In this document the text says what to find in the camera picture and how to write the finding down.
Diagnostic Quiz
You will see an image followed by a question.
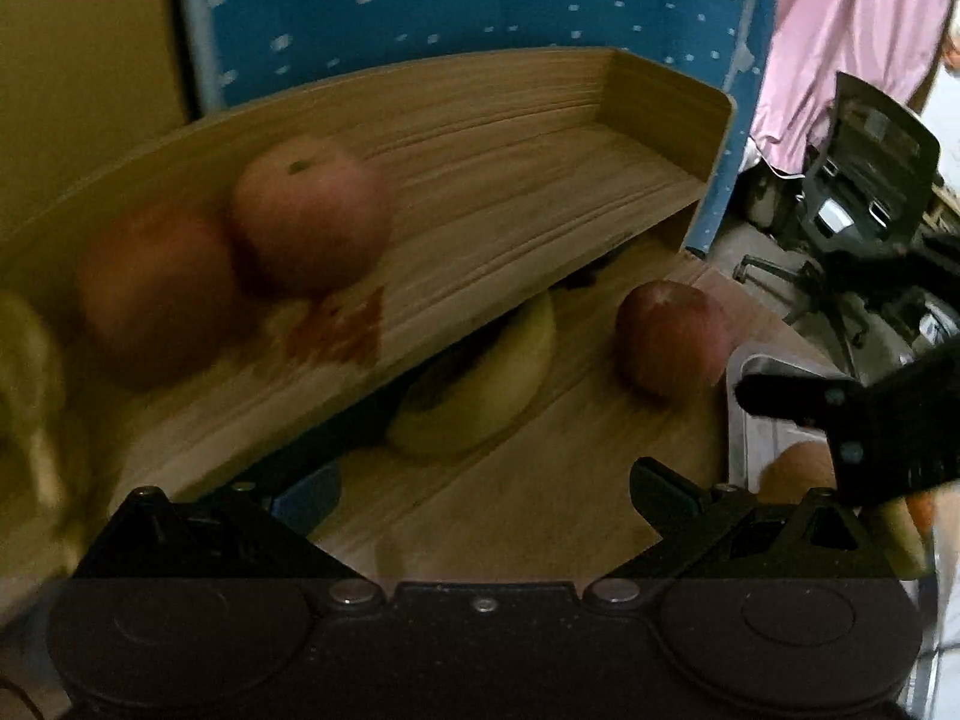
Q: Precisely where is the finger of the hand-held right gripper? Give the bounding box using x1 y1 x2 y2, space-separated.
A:
735 371 865 434

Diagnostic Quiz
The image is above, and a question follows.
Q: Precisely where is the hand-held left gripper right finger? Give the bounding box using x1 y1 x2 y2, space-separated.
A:
585 457 897 608

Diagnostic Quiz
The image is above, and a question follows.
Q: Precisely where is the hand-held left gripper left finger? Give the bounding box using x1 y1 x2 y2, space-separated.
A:
79 461 386 608

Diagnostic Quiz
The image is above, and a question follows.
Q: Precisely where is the metal tray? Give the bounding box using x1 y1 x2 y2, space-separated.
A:
723 343 857 494

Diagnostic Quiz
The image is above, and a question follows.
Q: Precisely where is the pink yellow apple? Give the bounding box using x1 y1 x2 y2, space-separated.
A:
757 440 840 497

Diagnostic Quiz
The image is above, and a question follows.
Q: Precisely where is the orange tangerine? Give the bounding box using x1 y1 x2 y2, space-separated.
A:
907 490 947 535

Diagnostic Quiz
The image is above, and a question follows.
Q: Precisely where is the yellow banana with brown tip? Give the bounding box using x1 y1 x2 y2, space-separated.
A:
861 499 932 580

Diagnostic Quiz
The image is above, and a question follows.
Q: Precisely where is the red streaked apple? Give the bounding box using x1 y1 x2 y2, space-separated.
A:
614 280 733 401

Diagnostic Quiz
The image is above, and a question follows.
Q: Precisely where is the dark red apple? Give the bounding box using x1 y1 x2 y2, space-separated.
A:
77 201 242 392

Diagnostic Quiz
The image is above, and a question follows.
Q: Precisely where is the black office chair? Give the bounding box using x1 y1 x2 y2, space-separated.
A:
733 71 960 370

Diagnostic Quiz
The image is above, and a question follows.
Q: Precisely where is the brown-spotted banana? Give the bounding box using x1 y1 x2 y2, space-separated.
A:
0 291 73 520

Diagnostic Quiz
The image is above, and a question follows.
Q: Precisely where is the curved wooden desk shelf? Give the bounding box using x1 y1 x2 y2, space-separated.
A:
0 46 737 545

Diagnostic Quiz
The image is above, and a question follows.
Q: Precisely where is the pink cloth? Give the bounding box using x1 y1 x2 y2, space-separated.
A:
748 0 960 175

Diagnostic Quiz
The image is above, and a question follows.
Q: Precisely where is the brown cardboard panel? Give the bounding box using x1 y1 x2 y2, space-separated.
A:
0 0 200 242

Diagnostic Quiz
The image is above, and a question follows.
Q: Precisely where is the blue white-dotted cloth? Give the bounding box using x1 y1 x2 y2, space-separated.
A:
175 0 785 257

